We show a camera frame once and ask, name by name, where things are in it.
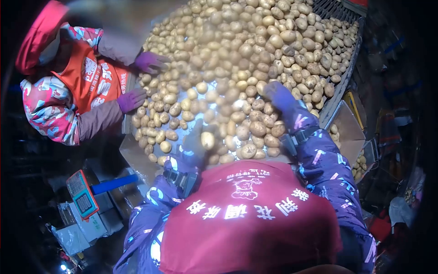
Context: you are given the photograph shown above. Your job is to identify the big pile of potatoes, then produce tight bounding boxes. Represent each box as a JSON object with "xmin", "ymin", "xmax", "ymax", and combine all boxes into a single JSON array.
[{"xmin": 131, "ymin": 0, "xmax": 359, "ymax": 166}]

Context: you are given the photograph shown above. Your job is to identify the single pale potato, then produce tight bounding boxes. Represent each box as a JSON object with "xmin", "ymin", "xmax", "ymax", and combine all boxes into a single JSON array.
[{"xmin": 201, "ymin": 132, "xmax": 216, "ymax": 150}]

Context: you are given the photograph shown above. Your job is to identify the brown cardboard box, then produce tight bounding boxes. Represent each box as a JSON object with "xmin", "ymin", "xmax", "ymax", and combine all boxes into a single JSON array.
[{"xmin": 321, "ymin": 100, "xmax": 367, "ymax": 169}]

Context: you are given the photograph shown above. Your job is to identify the yellow flat frame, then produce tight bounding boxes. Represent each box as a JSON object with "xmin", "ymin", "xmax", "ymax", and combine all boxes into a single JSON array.
[{"xmin": 343, "ymin": 90, "xmax": 366, "ymax": 130}]

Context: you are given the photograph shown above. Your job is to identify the person's right hand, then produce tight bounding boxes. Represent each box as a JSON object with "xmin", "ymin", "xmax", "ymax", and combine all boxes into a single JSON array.
[{"xmin": 263, "ymin": 81, "xmax": 319, "ymax": 135}]

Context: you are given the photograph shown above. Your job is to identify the clear plastic bag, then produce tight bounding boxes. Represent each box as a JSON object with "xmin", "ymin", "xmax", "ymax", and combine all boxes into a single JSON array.
[{"xmin": 51, "ymin": 223, "xmax": 91, "ymax": 256}]

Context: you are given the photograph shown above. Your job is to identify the black wrist band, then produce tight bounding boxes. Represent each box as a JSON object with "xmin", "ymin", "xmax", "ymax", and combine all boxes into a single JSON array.
[
  {"xmin": 280, "ymin": 125, "xmax": 321, "ymax": 157},
  {"xmin": 162, "ymin": 169, "xmax": 199, "ymax": 198}
]

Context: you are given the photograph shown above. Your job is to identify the person's body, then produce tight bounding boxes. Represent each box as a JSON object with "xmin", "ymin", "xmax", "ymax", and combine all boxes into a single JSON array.
[{"xmin": 113, "ymin": 159, "xmax": 378, "ymax": 274}]

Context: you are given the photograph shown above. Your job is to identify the person's left hand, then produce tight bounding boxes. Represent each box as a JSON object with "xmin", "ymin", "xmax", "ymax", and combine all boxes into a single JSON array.
[{"xmin": 164, "ymin": 119, "xmax": 219, "ymax": 173}]

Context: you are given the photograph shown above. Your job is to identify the person's left fingers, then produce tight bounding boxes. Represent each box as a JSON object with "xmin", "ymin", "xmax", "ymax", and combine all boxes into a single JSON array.
[{"xmin": 185, "ymin": 119, "xmax": 219, "ymax": 155}]

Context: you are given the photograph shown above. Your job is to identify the weighing scale with blue post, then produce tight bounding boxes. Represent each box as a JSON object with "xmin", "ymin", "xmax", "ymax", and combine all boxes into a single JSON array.
[{"xmin": 66, "ymin": 169, "xmax": 139, "ymax": 220}]

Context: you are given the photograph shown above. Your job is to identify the person's right fingers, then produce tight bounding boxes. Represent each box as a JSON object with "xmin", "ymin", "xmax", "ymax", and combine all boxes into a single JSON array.
[{"xmin": 263, "ymin": 81, "xmax": 293, "ymax": 109}]

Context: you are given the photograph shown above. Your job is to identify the small potato cluster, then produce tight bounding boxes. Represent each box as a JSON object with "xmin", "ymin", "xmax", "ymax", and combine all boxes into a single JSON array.
[
  {"xmin": 352, "ymin": 150, "xmax": 367, "ymax": 181},
  {"xmin": 328, "ymin": 124, "xmax": 342, "ymax": 148}
]

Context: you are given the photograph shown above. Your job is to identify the white carton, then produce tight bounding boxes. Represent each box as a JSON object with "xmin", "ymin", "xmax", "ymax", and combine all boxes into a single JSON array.
[{"xmin": 68, "ymin": 201, "xmax": 124, "ymax": 242}]

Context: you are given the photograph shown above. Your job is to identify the metal sorting table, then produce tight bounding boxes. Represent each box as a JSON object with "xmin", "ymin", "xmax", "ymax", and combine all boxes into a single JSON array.
[{"xmin": 118, "ymin": 0, "xmax": 365, "ymax": 187}]

